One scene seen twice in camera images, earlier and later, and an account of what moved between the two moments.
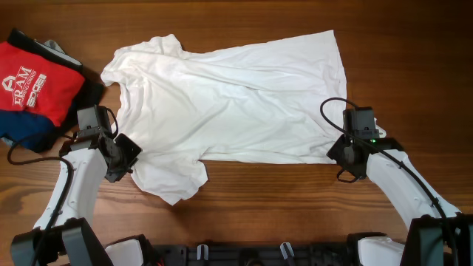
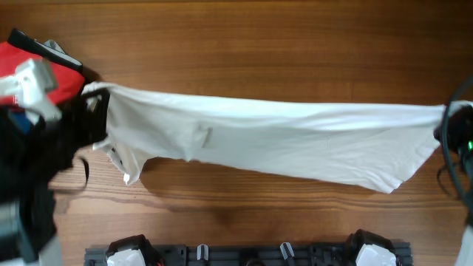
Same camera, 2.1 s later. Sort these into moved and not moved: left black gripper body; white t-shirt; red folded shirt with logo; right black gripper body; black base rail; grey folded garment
Moved: white t-shirt; right black gripper body; left black gripper body
Not moved: grey folded garment; red folded shirt with logo; black base rail
